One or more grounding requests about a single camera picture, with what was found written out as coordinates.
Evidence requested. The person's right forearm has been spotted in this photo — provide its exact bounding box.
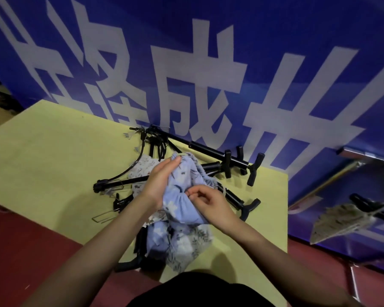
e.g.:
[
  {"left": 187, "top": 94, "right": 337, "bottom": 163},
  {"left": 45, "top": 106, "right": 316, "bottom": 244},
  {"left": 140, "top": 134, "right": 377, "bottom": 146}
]
[{"left": 225, "top": 220, "right": 367, "bottom": 307}]

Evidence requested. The person's left forearm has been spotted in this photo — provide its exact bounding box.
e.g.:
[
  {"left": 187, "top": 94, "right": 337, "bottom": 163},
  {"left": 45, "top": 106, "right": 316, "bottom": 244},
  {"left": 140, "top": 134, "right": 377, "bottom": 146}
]
[{"left": 22, "top": 196, "right": 158, "bottom": 307}]

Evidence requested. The grey patterned hanging garment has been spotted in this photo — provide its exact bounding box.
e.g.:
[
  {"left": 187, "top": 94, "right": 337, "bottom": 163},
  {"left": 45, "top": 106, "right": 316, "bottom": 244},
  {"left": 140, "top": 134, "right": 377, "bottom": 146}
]
[{"left": 309, "top": 201, "right": 384, "bottom": 245}]

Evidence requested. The white floral garment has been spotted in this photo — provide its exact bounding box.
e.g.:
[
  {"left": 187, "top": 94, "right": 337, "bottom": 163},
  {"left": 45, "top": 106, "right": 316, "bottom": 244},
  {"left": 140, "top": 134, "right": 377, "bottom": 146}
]
[{"left": 128, "top": 155, "right": 167, "bottom": 226}]

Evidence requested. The curved black hanger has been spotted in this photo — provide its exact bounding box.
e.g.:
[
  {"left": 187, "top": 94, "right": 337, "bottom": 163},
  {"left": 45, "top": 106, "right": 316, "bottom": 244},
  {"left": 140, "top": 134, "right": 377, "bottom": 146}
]
[{"left": 93, "top": 130, "right": 148, "bottom": 194}]

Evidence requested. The person's black clothing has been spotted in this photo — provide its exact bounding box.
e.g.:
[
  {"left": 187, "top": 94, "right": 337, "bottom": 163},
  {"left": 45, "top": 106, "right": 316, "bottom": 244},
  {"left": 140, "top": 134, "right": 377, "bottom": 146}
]
[{"left": 127, "top": 272, "right": 277, "bottom": 307}]

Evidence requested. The long black clip hanger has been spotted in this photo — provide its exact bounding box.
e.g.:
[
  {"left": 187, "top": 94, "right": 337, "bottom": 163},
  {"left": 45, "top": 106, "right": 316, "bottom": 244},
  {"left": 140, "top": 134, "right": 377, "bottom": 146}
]
[{"left": 149, "top": 125, "right": 265, "bottom": 187}]

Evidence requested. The metal rack leg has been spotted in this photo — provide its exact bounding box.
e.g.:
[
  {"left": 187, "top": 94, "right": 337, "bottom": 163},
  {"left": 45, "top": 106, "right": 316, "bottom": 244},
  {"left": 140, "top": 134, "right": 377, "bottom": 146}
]
[{"left": 349, "top": 265, "right": 361, "bottom": 301}]

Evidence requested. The person's left hand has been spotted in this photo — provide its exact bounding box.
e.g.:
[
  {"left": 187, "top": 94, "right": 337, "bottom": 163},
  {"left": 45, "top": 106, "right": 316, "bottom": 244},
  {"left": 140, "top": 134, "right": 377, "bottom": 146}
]
[{"left": 141, "top": 155, "right": 183, "bottom": 209}]

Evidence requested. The blue floral garment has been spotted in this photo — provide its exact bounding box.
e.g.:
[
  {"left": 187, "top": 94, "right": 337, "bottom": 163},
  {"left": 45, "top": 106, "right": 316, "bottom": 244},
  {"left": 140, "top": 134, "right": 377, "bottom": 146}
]
[{"left": 145, "top": 152, "right": 217, "bottom": 274}]

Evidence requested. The metal rack rail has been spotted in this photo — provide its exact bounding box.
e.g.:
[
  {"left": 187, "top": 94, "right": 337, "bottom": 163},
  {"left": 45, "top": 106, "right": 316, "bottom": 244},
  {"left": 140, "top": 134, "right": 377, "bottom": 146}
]
[{"left": 337, "top": 146, "right": 384, "bottom": 165}]

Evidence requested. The blue banner with white characters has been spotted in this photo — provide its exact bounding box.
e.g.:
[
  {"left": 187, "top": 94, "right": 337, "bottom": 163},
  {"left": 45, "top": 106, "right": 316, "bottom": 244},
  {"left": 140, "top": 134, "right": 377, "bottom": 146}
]
[{"left": 0, "top": 0, "right": 384, "bottom": 275}]

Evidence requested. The person's right hand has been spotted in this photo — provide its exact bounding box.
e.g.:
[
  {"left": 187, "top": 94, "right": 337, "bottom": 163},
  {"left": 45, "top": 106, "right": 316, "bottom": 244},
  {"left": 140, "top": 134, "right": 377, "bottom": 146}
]
[{"left": 187, "top": 185, "right": 242, "bottom": 236}]

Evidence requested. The black hanger with wire clip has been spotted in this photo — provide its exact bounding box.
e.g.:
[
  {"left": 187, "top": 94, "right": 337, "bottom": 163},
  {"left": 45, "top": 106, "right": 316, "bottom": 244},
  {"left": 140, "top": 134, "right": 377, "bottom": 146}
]
[{"left": 92, "top": 193, "right": 135, "bottom": 223}]

